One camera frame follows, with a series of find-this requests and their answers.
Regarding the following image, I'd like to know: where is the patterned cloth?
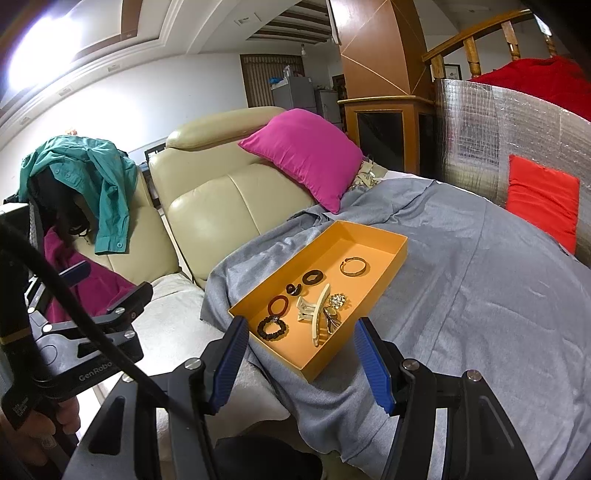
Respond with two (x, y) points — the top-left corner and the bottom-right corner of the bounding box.
(352, 159), (389, 190)

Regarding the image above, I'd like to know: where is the orange tray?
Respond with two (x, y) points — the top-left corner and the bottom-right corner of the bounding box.
(228, 220), (409, 383)

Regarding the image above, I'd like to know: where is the person's left hand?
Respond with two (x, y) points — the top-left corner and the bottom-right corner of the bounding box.
(0, 397), (83, 467)

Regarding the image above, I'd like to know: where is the magenta cloth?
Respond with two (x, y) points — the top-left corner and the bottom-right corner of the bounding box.
(44, 228), (139, 324)

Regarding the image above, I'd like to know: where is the red hair tie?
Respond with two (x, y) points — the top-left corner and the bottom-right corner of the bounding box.
(265, 295), (291, 317)

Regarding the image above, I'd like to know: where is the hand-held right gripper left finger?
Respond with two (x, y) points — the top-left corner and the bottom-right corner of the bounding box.
(62, 316), (250, 480)

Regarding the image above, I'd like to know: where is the beige leather sofa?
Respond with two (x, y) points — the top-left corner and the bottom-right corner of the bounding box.
(69, 106), (333, 296)

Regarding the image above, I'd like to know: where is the silver insulation panel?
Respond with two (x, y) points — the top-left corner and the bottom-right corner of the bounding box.
(434, 78), (591, 254)

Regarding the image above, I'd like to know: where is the black cable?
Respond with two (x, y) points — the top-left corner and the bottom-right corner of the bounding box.
(0, 225), (206, 428)

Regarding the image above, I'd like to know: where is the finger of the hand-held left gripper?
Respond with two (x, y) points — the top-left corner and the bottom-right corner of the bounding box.
(28, 261), (90, 301)
(30, 281), (154, 334)

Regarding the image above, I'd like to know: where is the grey cloth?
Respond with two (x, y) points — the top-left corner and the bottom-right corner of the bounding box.
(198, 178), (591, 480)

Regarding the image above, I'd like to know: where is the red blanket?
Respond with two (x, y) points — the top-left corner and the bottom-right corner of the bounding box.
(468, 56), (591, 121)

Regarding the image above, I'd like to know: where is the teal shirt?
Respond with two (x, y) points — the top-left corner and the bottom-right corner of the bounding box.
(19, 135), (139, 256)

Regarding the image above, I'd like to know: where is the wooden railing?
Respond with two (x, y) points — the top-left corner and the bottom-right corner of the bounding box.
(422, 9), (560, 80)

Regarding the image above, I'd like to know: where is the black garment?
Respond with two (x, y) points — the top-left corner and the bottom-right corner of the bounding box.
(2, 168), (93, 241)

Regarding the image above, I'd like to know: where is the red cloth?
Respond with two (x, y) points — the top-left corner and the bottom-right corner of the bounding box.
(505, 154), (580, 250)

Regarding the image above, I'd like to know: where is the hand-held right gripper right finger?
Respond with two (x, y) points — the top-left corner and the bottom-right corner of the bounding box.
(355, 318), (539, 480)

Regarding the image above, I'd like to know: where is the cream claw hair clip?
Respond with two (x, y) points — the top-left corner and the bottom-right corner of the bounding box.
(295, 284), (332, 348)

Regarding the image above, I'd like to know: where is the wooden cabinet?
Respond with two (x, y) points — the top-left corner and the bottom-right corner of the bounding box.
(336, 0), (437, 175)

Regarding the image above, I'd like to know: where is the grey refrigerator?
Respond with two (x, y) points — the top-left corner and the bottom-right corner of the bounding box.
(271, 76), (317, 112)
(315, 89), (343, 131)

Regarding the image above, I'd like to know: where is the black bead bracelet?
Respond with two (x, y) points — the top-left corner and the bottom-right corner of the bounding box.
(257, 316), (288, 342)

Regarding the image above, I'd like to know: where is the pink pillow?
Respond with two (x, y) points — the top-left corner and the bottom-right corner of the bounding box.
(238, 109), (363, 214)

